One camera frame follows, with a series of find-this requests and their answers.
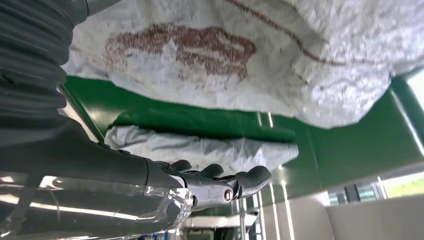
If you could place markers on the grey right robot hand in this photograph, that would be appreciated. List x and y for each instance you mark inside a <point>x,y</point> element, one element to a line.
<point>82,185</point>

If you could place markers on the green conveyor belt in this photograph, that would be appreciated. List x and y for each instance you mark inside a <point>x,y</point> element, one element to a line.
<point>348,149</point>

